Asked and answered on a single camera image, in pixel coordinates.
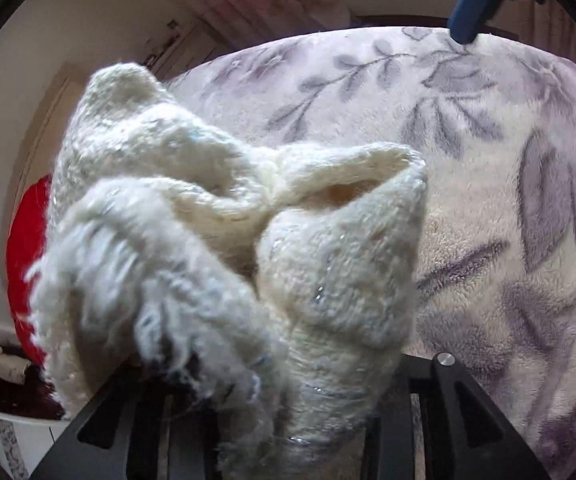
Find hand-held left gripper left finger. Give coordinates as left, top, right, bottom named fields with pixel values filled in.
left=30, top=362, right=221, bottom=480

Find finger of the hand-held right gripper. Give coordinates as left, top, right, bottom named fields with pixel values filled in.
left=447, top=0, right=552, bottom=44

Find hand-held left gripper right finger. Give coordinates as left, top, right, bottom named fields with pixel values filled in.
left=362, top=352, right=552, bottom=480

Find white knitted cardigan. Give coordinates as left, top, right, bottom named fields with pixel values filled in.
left=24, top=62, right=429, bottom=480

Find dark red folded clothes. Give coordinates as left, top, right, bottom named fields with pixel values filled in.
left=0, top=360, right=66, bottom=421

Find white sliding-door wardrobe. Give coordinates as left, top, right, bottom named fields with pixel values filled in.
left=0, top=402, right=71, bottom=480

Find floral fleece blanket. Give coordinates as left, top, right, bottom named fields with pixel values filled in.
left=165, top=26, right=576, bottom=480

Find red quilt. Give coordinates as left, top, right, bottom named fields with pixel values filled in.
left=6, top=175, right=53, bottom=366

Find beige bed headboard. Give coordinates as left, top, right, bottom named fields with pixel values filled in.
left=10, top=62, right=99, bottom=221

